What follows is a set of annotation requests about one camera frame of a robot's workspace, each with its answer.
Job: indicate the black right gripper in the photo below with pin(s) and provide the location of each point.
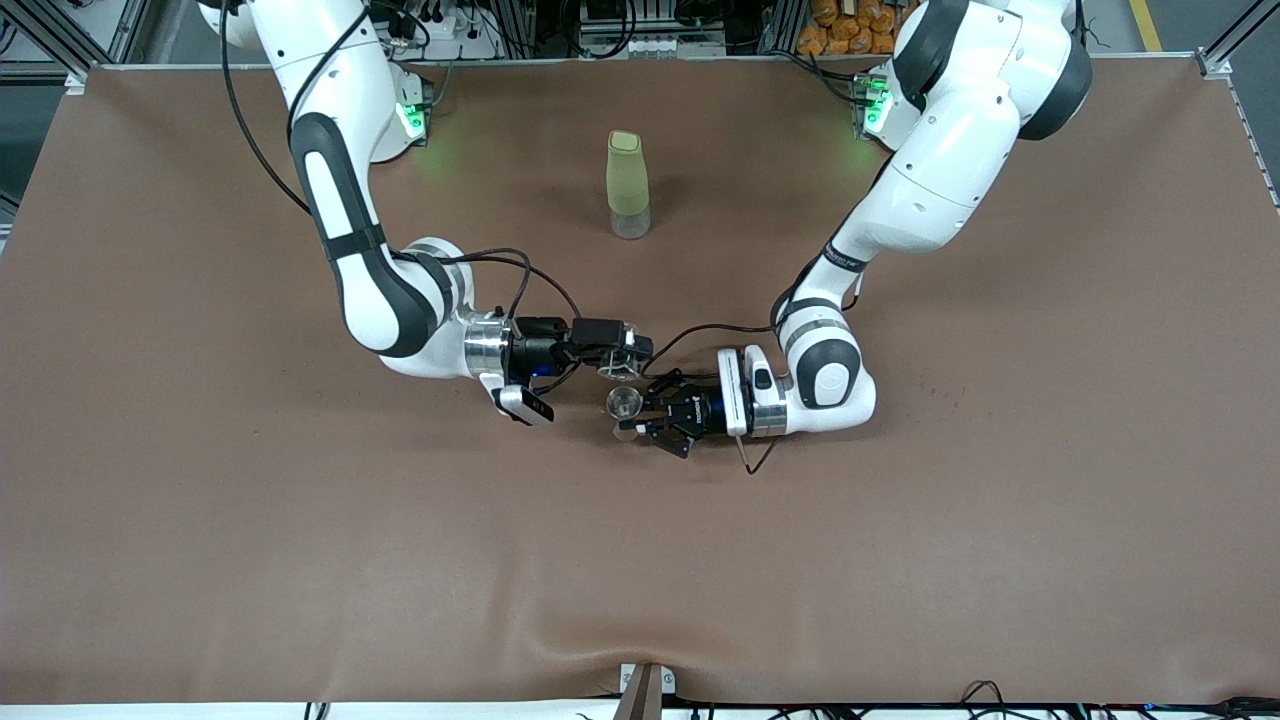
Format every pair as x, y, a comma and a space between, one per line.
533, 353

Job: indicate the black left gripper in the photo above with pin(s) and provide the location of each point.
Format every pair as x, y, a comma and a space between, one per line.
692, 410

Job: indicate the small clear glass beaker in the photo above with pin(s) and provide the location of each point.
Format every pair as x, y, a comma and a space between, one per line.
618, 368

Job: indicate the steel double-ended jigger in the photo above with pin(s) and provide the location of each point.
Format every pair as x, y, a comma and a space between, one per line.
625, 403

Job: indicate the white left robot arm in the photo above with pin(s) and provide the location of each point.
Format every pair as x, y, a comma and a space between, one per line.
950, 150

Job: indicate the green sleeved shaker bottle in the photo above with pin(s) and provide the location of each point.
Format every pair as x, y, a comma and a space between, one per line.
628, 180

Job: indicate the brown table cover mat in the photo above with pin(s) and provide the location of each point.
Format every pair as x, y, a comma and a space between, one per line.
640, 550

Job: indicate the long white power strip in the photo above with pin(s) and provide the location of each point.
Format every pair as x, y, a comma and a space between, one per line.
650, 47

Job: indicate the white power strip with plugs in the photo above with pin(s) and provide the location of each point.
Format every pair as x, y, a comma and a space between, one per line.
440, 30

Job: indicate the orange snack bags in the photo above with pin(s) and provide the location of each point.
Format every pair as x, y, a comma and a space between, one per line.
850, 30

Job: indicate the aluminium frame profile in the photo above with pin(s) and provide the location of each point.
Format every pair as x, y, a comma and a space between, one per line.
60, 30
1240, 35

